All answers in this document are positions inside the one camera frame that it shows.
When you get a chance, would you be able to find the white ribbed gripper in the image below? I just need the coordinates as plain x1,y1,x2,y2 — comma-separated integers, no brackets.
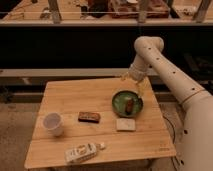
121,64,147,97

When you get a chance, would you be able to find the dark red pepper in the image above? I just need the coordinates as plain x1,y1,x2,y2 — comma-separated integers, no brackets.
125,99,134,115

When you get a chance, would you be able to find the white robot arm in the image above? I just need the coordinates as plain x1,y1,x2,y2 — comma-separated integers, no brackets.
128,36,213,171

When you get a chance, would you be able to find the white sponge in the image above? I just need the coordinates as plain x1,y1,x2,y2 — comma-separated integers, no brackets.
116,118,136,131

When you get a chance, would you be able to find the green round bowl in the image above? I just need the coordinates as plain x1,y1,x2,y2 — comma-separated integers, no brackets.
111,90,143,118

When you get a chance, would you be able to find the wooden folding table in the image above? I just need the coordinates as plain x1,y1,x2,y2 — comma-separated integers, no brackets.
25,78,176,169

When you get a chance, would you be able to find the white milk carton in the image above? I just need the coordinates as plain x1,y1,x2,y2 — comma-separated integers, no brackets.
65,142,106,165

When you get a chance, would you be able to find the white plastic cup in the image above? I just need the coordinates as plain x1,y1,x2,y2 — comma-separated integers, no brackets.
43,113,63,137

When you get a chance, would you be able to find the black cable on floor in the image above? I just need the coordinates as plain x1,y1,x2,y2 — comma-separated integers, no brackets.
162,113,183,171

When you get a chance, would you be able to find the long grey bench rail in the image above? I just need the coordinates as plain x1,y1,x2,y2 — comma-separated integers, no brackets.
0,67,161,79

